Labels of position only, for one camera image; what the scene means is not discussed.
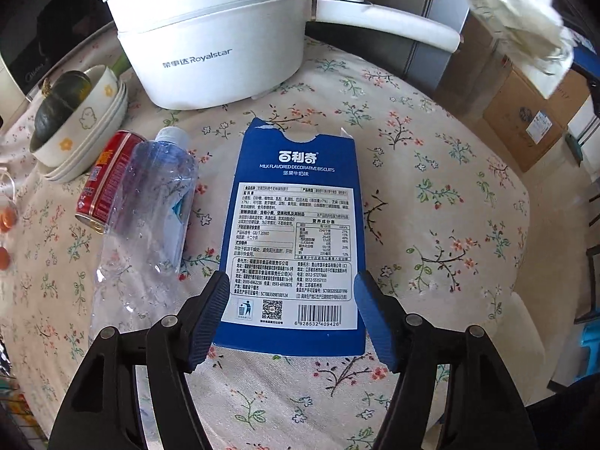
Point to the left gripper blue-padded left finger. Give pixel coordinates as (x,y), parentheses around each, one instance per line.
(176,345)

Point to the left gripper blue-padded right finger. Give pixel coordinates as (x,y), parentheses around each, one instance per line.
(404,344)

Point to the blue biscuit box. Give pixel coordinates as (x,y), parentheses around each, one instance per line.
(293,244)

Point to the large white tissue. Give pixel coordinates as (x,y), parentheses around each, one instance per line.
(533,35)

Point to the clear plastic water bottle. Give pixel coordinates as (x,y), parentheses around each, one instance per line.
(136,280)

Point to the red drink can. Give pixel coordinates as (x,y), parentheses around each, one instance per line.
(94,204)

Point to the small orange kumquat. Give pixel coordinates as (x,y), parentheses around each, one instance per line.
(4,259)
(8,219)

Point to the stacked white plates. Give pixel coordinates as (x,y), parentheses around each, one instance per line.
(88,152)

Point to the white floral bowl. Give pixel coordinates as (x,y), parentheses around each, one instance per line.
(80,123)

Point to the cardboard box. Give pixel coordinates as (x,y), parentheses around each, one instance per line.
(481,86)

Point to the green pumpkin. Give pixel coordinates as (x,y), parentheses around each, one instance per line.
(61,99)

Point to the white electric cooking pot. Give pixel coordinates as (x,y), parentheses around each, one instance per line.
(199,54)

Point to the grey refrigerator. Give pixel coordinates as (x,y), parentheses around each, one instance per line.
(418,64)

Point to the black microwave oven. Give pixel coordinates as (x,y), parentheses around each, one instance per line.
(37,34)

